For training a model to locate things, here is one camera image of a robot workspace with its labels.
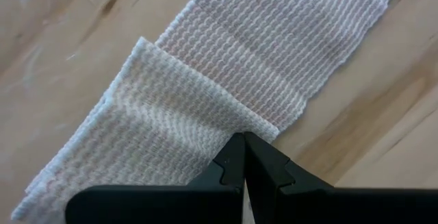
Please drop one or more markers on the white elastic bandage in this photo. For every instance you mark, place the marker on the white elastic bandage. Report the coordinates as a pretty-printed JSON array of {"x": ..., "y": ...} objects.
[{"x": 239, "y": 63}]

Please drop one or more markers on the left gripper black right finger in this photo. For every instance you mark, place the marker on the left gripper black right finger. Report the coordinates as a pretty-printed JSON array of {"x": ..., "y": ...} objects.
[{"x": 342, "y": 207}]

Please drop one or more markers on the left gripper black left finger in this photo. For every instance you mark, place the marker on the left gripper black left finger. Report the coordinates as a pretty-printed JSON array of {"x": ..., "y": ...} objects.
[{"x": 161, "y": 205}]

